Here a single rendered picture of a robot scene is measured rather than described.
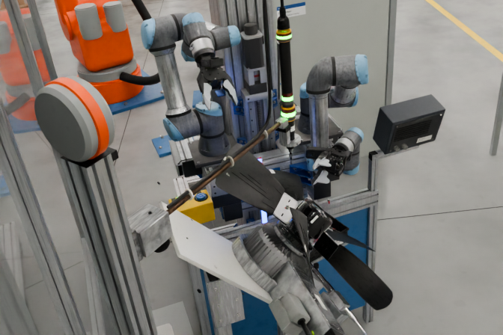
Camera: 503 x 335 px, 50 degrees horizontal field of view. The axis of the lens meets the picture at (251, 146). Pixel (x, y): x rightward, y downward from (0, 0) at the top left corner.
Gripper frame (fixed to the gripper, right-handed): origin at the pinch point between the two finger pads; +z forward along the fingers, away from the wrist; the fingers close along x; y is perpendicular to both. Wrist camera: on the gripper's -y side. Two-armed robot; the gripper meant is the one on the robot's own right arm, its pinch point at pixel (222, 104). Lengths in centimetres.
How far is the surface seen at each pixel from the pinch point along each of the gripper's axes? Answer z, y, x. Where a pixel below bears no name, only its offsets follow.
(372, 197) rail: 33, 57, -78
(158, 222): 39, -31, 36
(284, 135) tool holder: 17.6, -8.6, -12.6
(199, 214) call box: 23, 51, 4
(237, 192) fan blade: 29.1, 2.3, 3.7
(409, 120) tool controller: 11, 22, -85
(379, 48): -81, 133, -181
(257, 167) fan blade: 21.6, 5.7, -7.0
